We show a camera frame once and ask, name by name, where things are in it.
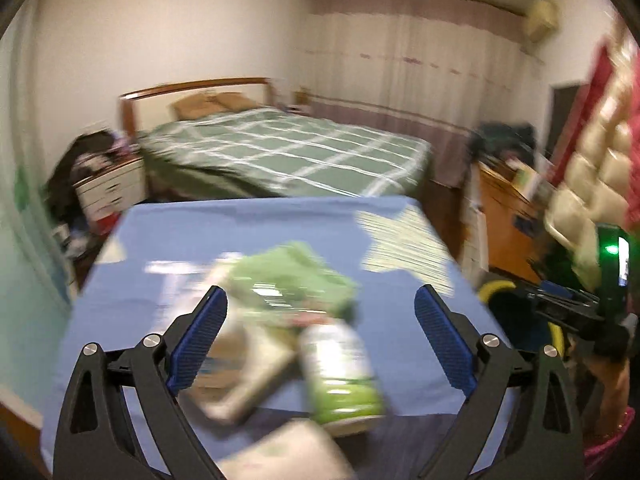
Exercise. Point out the wall air conditioner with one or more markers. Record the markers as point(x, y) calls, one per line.
point(540, 20)

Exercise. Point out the cream puffer jacket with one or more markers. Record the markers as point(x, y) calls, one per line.
point(595, 180)

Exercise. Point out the bed with green quilt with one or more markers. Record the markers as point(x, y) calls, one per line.
point(126, 115)

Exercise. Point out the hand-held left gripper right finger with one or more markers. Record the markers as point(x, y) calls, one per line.
point(445, 345)

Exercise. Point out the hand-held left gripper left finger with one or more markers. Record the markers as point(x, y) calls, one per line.
point(197, 345)

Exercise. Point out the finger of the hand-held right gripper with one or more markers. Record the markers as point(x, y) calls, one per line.
point(555, 300)

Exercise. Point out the green drink can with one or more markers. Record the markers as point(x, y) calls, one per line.
point(340, 375)

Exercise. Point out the red dotted padded jacket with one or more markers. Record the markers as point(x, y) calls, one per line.
point(602, 75)

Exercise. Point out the wooden desk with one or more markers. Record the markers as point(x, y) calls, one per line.
point(500, 220)

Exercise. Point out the brown pillow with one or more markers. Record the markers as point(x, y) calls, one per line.
point(192, 106)
point(232, 100)

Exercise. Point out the white and mauve curtain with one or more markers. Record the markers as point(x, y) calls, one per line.
point(400, 60)

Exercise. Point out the yellow rimmed dark bin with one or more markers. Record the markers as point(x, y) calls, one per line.
point(492, 287)

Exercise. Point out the glass door wardrobe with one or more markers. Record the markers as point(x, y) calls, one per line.
point(25, 210)

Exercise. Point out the pile of dark clothes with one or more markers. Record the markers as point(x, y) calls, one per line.
point(505, 135)

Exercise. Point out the white nightstand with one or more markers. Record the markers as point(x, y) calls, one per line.
point(107, 190)

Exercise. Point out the green plastic wrapper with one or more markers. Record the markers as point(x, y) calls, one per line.
point(295, 275)

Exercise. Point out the person's right forearm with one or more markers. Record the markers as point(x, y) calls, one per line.
point(607, 395)

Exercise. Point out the green plaid duvet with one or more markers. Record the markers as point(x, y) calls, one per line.
point(300, 155)

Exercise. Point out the white and green carton box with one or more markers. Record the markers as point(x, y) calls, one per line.
point(240, 385)

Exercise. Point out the white bedside table with clothes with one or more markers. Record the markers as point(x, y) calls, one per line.
point(65, 170)

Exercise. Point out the blue star print tablecloth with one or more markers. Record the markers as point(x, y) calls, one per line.
point(125, 310)

